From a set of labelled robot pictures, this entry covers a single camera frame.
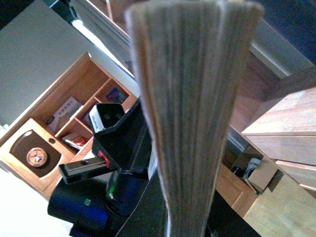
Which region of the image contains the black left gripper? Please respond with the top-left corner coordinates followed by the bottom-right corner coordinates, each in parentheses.
top-left (59, 102), bottom-right (152, 185)

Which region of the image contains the white illustrated paperback book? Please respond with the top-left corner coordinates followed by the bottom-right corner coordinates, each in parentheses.
top-left (125, 0), bottom-right (264, 237)

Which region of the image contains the cardboard box under shelf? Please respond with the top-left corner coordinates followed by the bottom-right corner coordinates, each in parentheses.
top-left (246, 157), bottom-right (278, 195)

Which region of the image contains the orange wooden cabinet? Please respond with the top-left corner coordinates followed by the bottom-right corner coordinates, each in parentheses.
top-left (0, 53), bottom-right (137, 199)

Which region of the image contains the light wooden bookshelf unit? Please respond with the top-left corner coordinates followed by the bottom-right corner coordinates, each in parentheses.
top-left (217, 85), bottom-right (316, 237)

